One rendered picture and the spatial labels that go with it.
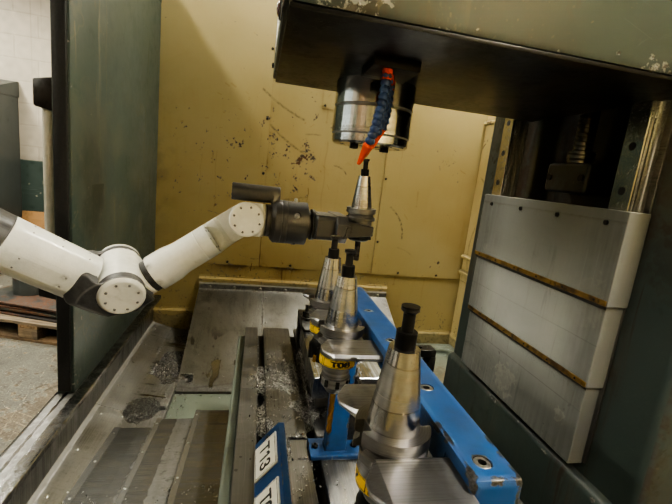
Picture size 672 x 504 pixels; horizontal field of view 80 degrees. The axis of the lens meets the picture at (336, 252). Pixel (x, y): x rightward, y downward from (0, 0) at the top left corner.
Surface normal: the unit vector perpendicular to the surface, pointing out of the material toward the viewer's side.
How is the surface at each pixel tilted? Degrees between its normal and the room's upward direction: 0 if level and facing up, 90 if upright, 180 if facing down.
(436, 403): 0
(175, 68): 90
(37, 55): 90
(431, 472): 0
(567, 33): 90
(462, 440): 0
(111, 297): 107
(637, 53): 90
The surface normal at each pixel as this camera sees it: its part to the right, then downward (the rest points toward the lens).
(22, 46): 0.19, 0.21
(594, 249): -0.98, -0.08
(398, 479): 0.11, -0.98
